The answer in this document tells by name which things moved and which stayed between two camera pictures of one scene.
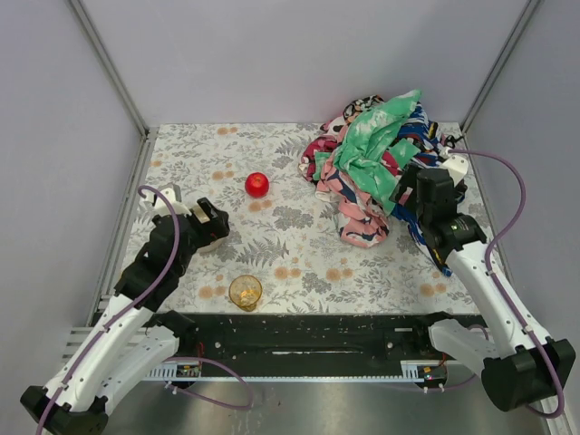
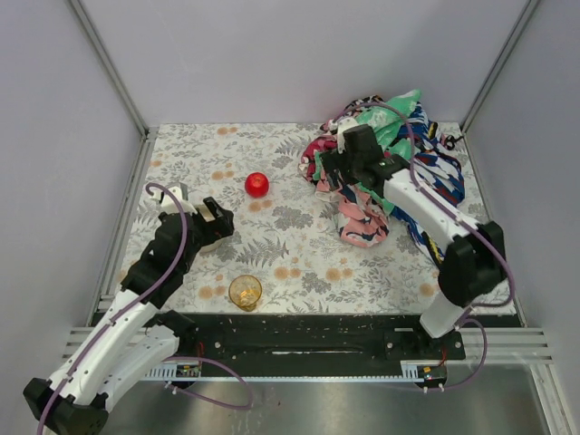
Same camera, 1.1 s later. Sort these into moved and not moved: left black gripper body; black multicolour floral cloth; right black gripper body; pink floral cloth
Moved: right black gripper body
Not moved: black multicolour floral cloth; left black gripper body; pink floral cloth
